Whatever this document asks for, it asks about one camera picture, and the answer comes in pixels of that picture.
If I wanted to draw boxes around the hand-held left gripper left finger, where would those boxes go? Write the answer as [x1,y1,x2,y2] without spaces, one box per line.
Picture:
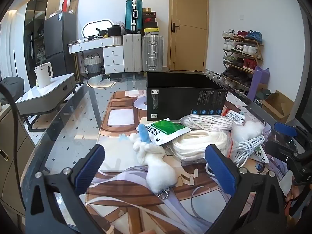
[23,144,106,234]

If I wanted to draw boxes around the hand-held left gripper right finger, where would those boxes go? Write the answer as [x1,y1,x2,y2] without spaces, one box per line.
[204,144,287,234]

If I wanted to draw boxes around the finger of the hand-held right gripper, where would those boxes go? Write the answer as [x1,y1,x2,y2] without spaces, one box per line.
[273,121,312,147]
[264,138,305,167]

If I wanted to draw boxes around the white rope bundle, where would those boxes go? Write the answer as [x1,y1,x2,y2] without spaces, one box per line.
[180,114,235,131]
[171,129,235,162]

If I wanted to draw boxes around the black cardboard box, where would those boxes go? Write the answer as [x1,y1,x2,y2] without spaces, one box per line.
[146,72,228,121]

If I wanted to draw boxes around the person's right hand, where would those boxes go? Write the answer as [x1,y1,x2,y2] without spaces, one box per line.
[285,186,304,216]

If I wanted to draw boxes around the green and white packet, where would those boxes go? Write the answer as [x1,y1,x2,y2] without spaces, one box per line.
[144,118,192,147]
[253,146,271,164]

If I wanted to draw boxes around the brown cardboard box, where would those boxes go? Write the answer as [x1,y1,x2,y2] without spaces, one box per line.
[258,90,294,123]

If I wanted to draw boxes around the white fluffy plush ball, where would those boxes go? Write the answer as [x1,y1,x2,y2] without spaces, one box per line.
[231,121,267,143]

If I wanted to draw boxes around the printed desk mat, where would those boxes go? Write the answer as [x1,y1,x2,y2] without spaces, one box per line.
[84,90,293,234]

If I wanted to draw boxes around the small white red packet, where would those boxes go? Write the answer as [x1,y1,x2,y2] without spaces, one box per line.
[223,109,246,126]

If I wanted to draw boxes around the white and blue plush toy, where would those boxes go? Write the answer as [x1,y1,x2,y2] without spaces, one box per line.
[129,124,177,200]

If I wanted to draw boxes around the wooden shoe rack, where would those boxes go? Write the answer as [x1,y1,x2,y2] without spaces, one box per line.
[222,30,264,93]

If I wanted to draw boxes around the beige cabinet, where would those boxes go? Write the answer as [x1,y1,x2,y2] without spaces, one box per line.
[0,102,37,225]

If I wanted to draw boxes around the white round disc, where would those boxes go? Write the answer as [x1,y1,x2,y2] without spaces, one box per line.
[134,96,148,110]

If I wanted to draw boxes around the grey coffee table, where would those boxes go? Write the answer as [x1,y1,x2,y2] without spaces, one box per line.
[15,73,77,132]

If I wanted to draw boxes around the white paper sheet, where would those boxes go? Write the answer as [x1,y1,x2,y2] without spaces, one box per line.
[124,90,147,97]

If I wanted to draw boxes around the group of shoes on floor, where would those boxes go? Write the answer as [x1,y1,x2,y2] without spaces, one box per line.
[205,69,227,81]

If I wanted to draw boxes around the round patterned rug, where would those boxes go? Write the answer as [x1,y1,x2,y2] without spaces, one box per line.
[86,74,116,89]

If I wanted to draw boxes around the rows of shoes on rack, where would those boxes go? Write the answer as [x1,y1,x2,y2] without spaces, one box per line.
[222,29,263,90]

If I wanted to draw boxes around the white and grey basket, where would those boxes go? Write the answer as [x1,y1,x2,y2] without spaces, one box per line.
[83,55,101,75]

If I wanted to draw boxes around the white electric kettle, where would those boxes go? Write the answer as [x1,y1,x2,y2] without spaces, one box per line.
[34,62,53,89]

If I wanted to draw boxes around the dark grey bag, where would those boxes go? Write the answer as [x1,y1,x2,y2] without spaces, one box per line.
[0,76,25,105]

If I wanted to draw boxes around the white drawer cabinet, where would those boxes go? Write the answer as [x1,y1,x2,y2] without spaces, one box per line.
[103,46,125,74]

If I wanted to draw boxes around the white suitcase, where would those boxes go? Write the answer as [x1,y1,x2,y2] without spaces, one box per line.
[123,34,142,73]

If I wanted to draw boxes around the white vanity desk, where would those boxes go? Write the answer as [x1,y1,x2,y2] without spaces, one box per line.
[68,37,115,78]

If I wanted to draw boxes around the dark grey fridge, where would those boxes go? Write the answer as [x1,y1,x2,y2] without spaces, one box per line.
[44,12,77,75]

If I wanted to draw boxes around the silver suitcase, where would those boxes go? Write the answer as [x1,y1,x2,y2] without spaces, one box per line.
[142,35,164,72]

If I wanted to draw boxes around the wooden door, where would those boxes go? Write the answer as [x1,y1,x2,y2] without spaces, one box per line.
[169,0,209,72]

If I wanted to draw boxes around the black bag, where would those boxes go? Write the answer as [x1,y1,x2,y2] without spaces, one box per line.
[107,26,122,37]

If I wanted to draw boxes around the oval vanity mirror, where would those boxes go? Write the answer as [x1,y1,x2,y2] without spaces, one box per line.
[82,18,114,39]

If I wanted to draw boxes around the white standing air conditioner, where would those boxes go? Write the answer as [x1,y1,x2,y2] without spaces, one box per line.
[0,10,25,78]

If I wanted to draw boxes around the dark glass cabinet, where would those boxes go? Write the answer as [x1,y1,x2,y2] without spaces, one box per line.
[23,0,61,88]

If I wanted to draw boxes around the teal suitcase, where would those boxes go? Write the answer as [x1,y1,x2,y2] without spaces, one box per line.
[125,0,143,33]

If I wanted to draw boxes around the stack of shoe boxes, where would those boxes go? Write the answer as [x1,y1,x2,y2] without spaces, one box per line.
[143,8,160,36]

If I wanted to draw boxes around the white coiled cable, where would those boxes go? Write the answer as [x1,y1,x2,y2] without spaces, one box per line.
[206,136,266,176]

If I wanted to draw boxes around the black cable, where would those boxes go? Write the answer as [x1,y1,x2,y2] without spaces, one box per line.
[0,82,33,216]

